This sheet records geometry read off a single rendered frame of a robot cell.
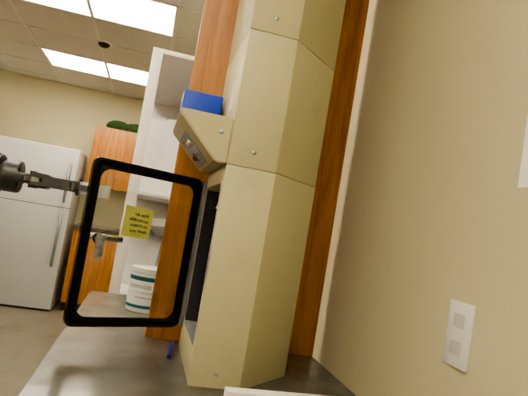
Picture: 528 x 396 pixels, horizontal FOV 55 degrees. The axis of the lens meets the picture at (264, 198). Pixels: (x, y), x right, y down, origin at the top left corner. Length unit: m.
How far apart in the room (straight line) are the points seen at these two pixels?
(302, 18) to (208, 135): 0.34
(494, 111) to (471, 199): 0.17
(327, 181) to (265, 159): 0.46
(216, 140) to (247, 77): 0.15
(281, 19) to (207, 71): 0.39
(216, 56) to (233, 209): 0.57
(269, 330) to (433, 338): 0.36
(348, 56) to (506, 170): 0.80
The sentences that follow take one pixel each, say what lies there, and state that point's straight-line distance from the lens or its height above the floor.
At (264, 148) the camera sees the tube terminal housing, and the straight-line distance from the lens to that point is 1.11.
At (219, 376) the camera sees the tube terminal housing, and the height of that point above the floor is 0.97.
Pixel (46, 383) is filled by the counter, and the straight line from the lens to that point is 1.07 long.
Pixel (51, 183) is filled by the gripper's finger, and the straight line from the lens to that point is 1.25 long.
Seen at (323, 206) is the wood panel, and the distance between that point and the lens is 1.53.
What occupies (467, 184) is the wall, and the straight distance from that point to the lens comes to 1.04.
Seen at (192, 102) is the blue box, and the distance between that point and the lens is 1.31.
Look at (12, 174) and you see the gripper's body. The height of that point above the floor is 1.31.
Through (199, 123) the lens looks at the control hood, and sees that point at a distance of 1.09.
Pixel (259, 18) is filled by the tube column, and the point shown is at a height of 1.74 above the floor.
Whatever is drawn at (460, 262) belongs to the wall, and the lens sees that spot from 1.02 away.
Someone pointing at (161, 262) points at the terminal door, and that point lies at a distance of 1.35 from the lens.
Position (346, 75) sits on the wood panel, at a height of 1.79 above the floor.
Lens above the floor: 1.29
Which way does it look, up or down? 3 degrees up
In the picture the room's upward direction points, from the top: 10 degrees clockwise
